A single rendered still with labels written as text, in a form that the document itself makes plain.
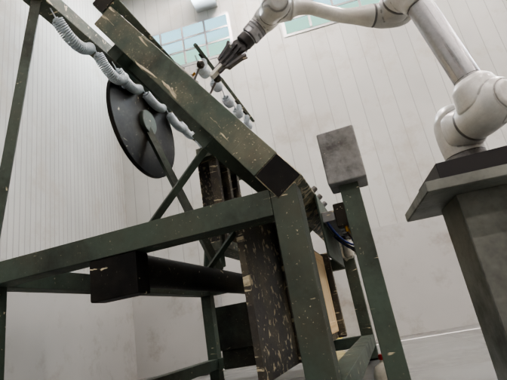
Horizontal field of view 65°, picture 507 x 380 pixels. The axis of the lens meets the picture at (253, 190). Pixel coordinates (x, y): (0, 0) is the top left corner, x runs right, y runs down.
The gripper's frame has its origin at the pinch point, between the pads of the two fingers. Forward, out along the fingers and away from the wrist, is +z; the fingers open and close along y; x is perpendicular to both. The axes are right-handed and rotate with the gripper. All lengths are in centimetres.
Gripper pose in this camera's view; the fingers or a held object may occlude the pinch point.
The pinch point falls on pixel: (216, 71)
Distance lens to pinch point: 181.5
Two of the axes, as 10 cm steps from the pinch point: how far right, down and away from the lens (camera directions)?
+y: 6.5, 6.4, -4.1
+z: -6.9, 7.2, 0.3
